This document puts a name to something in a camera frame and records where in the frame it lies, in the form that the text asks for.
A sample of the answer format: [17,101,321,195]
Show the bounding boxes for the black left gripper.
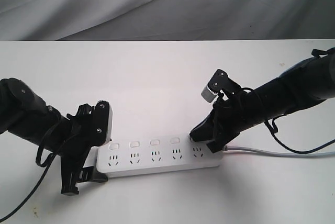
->
[60,104,108,196]

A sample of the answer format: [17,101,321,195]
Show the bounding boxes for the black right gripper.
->
[189,90,264,153]

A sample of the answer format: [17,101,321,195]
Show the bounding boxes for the white five-outlet power strip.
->
[96,133,223,178]

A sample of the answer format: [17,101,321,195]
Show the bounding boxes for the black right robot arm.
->
[189,48,334,153]

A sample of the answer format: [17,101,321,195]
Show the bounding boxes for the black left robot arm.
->
[1,78,113,196]

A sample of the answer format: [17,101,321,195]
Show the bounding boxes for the grey backdrop cloth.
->
[1,0,334,41]

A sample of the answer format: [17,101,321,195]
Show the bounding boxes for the grey power cable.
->
[222,145,335,158]

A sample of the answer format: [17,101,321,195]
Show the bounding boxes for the black left camera cable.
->
[0,124,79,208]

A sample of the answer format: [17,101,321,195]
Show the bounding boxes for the black camera cable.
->
[263,115,335,154]
[0,124,79,208]

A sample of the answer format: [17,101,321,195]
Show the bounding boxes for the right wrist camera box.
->
[201,69,242,103]

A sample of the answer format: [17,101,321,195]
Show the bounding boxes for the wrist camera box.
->
[201,69,242,103]
[93,100,113,147]

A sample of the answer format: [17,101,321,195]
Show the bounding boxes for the black right camera cable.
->
[263,115,335,154]

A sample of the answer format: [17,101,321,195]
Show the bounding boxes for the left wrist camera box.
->
[93,100,113,147]

